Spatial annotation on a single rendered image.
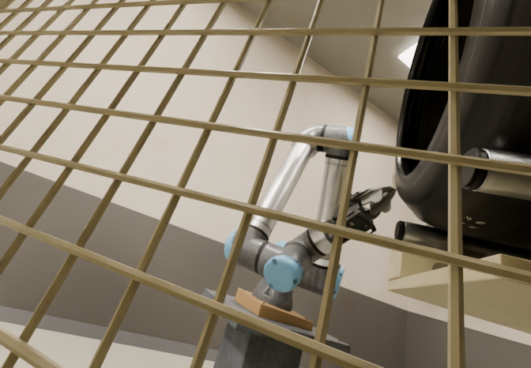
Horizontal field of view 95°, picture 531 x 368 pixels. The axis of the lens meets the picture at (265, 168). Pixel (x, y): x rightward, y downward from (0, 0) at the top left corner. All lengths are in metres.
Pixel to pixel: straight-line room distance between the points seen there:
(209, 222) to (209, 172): 0.48
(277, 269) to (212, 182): 1.87
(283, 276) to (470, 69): 0.53
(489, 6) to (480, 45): 0.04
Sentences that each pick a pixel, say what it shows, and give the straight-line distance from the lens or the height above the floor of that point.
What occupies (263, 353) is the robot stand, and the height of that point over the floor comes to 0.48.
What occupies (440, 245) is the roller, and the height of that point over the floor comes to 0.89.
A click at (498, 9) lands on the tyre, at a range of 0.39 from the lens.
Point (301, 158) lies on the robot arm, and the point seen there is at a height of 1.17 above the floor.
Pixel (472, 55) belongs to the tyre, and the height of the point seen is 1.04.
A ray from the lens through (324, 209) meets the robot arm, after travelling 1.04.
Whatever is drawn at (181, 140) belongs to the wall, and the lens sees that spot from 2.49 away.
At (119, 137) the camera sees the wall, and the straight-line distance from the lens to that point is 2.47.
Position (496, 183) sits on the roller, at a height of 0.88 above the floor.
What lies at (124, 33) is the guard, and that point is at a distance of 0.19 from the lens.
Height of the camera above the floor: 0.74
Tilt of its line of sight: 23 degrees up
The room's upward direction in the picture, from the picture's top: 19 degrees clockwise
